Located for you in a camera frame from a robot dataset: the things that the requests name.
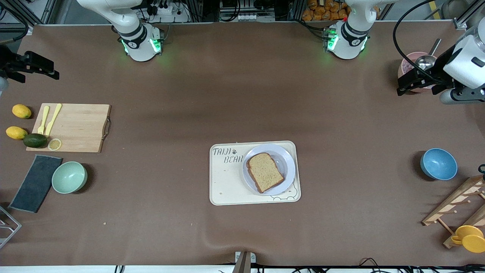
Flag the round lavender plate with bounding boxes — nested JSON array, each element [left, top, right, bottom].
[[242, 143, 296, 196]]

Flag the plain brown bread slice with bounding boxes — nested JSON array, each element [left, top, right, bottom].
[[246, 152, 286, 194]]

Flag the pink bowl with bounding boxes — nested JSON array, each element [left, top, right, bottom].
[[401, 52, 437, 93]]

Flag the metal scoop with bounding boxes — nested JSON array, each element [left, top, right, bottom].
[[415, 38, 443, 71]]

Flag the yellow plastic knife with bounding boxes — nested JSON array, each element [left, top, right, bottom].
[[45, 103, 63, 138]]

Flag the yellow lemon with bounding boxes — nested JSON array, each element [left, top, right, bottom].
[[5, 126, 29, 141], [12, 104, 32, 120]]

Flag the yellow plastic fork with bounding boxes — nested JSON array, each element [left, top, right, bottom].
[[37, 105, 50, 136]]

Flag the wooden cutting board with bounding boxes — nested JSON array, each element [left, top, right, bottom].
[[25, 103, 112, 154]]

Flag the dark green avocado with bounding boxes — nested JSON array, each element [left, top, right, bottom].
[[23, 133, 49, 149]]

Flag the blue bowl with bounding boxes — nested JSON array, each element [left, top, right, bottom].
[[419, 147, 458, 181]]

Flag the mint green bowl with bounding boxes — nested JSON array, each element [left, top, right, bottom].
[[51, 161, 88, 195]]

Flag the dark grey cloth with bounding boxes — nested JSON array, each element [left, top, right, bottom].
[[8, 154, 63, 214]]

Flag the orange snack bags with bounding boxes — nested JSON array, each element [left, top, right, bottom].
[[302, 0, 351, 22]]

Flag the wooden drying rack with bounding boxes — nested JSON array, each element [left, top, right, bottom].
[[421, 174, 485, 249]]

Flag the white power strip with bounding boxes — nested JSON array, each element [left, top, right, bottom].
[[145, 2, 190, 24]]

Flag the yellow cup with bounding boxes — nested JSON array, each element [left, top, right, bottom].
[[451, 225, 485, 254]]

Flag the cream bear print tray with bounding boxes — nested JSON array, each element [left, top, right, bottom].
[[209, 140, 302, 206]]

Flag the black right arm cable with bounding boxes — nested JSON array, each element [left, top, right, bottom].
[[0, 22, 30, 44]]

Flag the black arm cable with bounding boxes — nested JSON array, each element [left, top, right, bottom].
[[392, 0, 455, 82], [0, 22, 30, 44]]

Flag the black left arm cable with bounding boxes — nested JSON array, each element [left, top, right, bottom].
[[392, 0, 455, 82]]

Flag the metal wire basket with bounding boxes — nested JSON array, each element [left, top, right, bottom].
[[0, 206, 22, 250]]

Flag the black floor cables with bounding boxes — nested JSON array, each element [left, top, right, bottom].
[[258, 257, 485, 273]]

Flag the grey metal camera bracket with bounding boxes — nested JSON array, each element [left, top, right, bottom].
[[232, 251, 257, 273]]

